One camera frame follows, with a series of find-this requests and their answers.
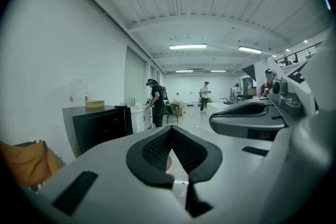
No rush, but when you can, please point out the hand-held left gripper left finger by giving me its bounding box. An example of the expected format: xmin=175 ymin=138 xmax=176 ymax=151
xmin=33 ymin=125 xmax=190 ymax=224

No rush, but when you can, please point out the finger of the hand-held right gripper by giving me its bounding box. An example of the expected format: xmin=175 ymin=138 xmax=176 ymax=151
xmin=209 ymin=112 xmax=287 ymax=142

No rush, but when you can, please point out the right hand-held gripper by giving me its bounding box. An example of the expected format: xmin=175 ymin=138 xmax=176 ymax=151
xmin=215 ymin=31 xmax=336 ymax=127

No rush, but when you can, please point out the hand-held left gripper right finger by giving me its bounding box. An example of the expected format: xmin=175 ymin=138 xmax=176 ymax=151
xmin=171 ymin=125 xmax=335 ymax=224

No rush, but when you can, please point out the black mini fridge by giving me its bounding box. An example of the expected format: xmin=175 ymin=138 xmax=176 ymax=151
xmin=62 ymin=104 xmax=133 ymax=158

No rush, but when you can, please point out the beige container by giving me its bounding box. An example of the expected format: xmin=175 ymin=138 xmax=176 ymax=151
xmin=84 ymin=99 xmax=106 ymax=109

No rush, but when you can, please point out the white counter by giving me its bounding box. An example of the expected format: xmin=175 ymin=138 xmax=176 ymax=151
xmin=206 ymin=101 xmax=238 ymax=114

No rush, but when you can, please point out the black triangular panel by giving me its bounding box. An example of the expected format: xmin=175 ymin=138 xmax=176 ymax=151
xmin=241 ymin=63 xmax=257 ymax=80

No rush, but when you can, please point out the wooden chair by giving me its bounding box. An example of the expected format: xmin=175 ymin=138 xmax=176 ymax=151
xmin=166 ymin=103 xmax=185 ymax=124

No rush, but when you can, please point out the white sink cabinet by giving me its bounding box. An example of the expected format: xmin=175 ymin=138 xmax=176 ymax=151
xmin=130 ymin=103 xmax=153 ymax=133

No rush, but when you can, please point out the black metal railing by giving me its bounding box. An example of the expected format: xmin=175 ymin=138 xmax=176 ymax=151
xmin=275 ymin=41 xmax=324 ymax=65

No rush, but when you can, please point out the orange cushion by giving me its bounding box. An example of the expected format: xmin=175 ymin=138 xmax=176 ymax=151
xmin=0 ymin=140 xmax=60 ymax=188

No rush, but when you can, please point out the clear bottle red label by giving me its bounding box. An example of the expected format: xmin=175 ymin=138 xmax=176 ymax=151
xmin=68 ymin=80 xmax=76 ymax=103
xmin=82 ymin=80 xmax=90 ymax=102

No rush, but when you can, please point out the grey window blind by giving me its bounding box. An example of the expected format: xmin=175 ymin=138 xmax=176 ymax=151
xmin=125 ymin=45 xmax=146 ymax=108

